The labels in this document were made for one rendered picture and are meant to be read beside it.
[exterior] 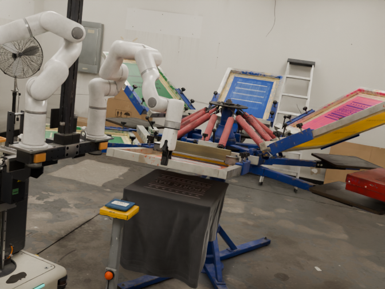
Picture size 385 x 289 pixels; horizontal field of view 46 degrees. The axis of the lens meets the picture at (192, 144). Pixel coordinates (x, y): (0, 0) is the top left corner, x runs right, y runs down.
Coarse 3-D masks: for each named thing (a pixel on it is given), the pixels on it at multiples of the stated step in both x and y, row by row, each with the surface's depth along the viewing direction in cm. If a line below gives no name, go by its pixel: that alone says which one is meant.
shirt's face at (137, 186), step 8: (144, 176) 250; (152, 176) 252; (176, 176) 258; (184, 176) 261; (192, 176) 263; (136, 184) 233; (144, 184) 235; (216, 184) 253; (224, 184) 255; (144, 192) 222; (152, 192) 224; (160, 192) 225; (208, 192) 236; (216, 192) 238; (184, 200) 218; (192, 200) 220; (200, 200) 221; (208, 200) 223
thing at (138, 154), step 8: (112, 152) 213; (120, 152) 212; (128, 152) 211; (136, 152) 242; (144, 152) 254; (152, 152) 268; (160, 152) 283; (136, 160) 210; (144, 160) 209; (152, 160) 208; (160, 160) 207; (168, 160) 206; (176, 168) 205; (184, 168) 204; (192, 168) 204; (200, 168) 203; (208, 168) 202; (224, 168) 212; (232, 168) 221; (240, 168) 242; (216, 176) 201; (224, 176) 200; (232, 176) 218
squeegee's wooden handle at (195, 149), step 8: (176, 144) 266; (184, 144) 264; (192, 144) 263; (200, 144) 263; (184, 152) 264; (192, 152) 263; (200, 152) 262; (208, 152) 261; (216, 152) 260; (224, 152) 259; (224, 160) 259
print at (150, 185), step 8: (160, 176) 254; (168, 176) 256; (152, 184) 237; (160, 184) 239; (168, 184) 241; (176, 184) 243; (184, 184) 245; (192, 184) 247; (200, 184) 249; (208, 184) 251; (168, 192) 227; (176, 192) 229; (184, 192) 231; (192, 192) 232; (200, 192) 234
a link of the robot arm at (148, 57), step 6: (144, 48) 215; (150, 48) 225; (138, 54) 213; (144, 54) 213; (150, 54) 214; (156, 54) 218; (138, 60) 213; (144, 60) 212; (150, 60) 213; (156, 60) 219; (138, 66) 214; (144, 66) 212; (150, 66) 212; (156, 66) 222
